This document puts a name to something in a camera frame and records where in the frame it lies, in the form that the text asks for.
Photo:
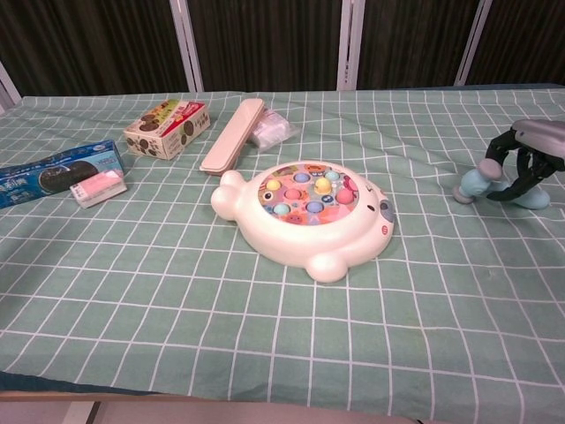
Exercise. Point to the clear plastic bag packet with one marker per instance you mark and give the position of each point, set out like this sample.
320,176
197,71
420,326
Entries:
273,130

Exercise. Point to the small pink white box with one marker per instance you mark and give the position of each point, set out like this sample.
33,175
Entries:
97,187

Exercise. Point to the green checked tablecloth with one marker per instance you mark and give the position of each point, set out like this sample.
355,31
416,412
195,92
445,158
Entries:
132,309

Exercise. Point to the cream cookie carton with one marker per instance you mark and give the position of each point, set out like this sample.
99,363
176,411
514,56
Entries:
154,146

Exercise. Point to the white whack-a-mole toy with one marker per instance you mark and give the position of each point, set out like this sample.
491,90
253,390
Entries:
309,238

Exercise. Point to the light blue toy hammer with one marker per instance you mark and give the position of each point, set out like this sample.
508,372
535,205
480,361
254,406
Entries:
474,183

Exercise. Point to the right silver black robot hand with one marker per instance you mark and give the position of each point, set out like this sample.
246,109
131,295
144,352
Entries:
543,137

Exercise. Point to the blue cookie package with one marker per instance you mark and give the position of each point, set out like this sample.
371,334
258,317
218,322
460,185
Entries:
26,181

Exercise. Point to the long beige plastic case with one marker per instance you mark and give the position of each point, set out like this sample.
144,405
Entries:
229,137

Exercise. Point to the white metal frame post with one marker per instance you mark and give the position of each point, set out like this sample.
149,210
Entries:
187,44
472,44
351,44
6,84

